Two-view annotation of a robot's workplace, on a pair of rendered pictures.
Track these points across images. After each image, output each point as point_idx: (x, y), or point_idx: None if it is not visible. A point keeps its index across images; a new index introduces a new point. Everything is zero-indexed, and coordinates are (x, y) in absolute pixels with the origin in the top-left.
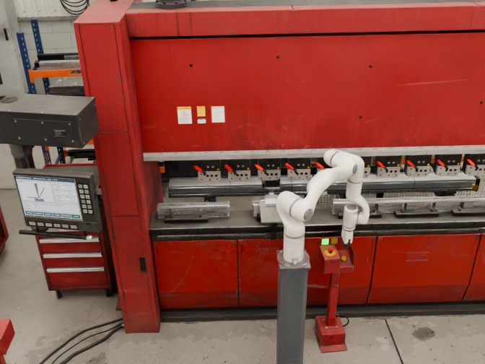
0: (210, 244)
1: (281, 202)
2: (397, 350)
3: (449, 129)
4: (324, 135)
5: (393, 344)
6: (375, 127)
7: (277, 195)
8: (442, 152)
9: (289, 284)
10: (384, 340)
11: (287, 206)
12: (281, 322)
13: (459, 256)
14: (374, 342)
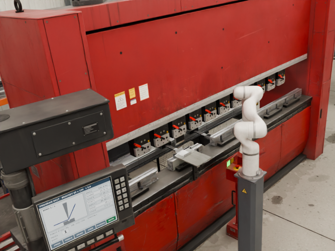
0: (157, 207)
1: (243, 130)
2: (277, 216)
3: (258, 63)
4: (206, 87)
5: (272, 214)
6: (229, 72)
7: (167, 152)
8: (257, 79)
9: (257, 193)
10: (266, 215)
11: (251, 130)
12: (251, 228)
13: (275, 142)
14: (263, 220)
